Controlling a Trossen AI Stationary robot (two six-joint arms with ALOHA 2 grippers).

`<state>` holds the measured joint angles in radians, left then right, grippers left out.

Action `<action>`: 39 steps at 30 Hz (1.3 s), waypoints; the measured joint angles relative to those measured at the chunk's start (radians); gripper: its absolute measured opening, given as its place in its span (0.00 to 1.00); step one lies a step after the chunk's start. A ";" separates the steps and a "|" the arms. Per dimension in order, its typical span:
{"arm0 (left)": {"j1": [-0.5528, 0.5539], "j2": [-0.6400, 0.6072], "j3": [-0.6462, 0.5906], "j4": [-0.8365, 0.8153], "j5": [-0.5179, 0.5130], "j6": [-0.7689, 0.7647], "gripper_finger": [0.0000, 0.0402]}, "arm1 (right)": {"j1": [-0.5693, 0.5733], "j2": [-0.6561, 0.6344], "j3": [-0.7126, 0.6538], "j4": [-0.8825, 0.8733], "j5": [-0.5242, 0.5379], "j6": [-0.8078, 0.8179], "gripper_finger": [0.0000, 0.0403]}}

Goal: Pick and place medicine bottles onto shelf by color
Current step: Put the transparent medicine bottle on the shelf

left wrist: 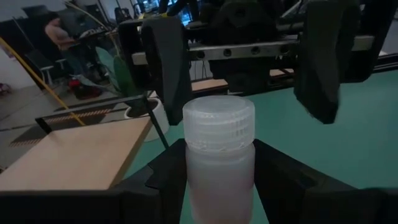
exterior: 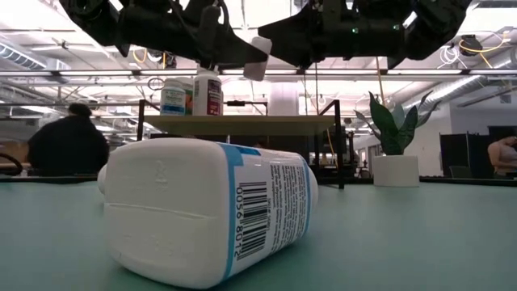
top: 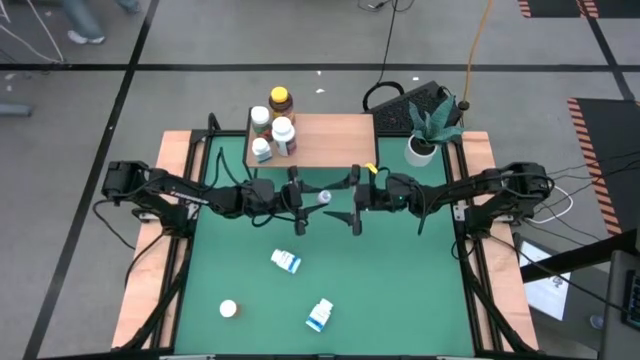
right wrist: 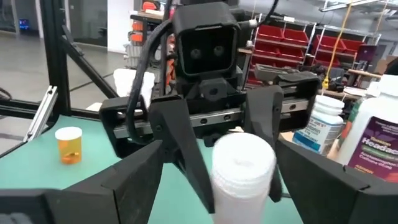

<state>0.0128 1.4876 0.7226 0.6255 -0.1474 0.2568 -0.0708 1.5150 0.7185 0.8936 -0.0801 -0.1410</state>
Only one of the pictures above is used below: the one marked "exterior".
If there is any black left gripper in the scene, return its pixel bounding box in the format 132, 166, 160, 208
118, 0, 269, 70

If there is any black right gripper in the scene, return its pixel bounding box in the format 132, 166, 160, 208
258, 0, 414, 68

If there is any small translucent white bottle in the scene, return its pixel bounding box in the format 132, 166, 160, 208
243, 36, 273, 82

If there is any white bottle maroon label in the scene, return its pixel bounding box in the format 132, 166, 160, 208
192, 66, 225, 117

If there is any small white bottle blue label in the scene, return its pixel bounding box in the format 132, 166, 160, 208
160, 78, 187, 117

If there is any large white bottle blue label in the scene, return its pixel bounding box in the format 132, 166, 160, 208
96, 137, 320, 290

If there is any green snake plant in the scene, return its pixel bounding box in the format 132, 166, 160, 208
355, 89, 443, 157

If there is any long horizontal light bar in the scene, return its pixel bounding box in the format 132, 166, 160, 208
0, 68, 517, 78

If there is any white round plant pot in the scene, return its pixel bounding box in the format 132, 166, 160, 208
372, 154, 420, 188

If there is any person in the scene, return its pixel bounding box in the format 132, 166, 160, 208
26, 103, 110, 177
487, 136, 517, 179

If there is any black room partition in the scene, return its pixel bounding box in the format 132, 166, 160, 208
439, 124, 517, 179

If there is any green table mat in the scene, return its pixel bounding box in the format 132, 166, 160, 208
0, 179, 517, 291

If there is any black ceiling cable reel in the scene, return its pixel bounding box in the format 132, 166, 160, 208
459, 34, 485, 57
160, 51, 178, 70

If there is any wooden shelf black metal frame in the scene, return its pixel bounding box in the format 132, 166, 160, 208
136, 98, 347, 190

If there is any yellow cable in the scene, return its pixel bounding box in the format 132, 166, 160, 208
374, 55, 386, 107

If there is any silver ventilation duct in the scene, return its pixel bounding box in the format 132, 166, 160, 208
403, 52, 517, 116

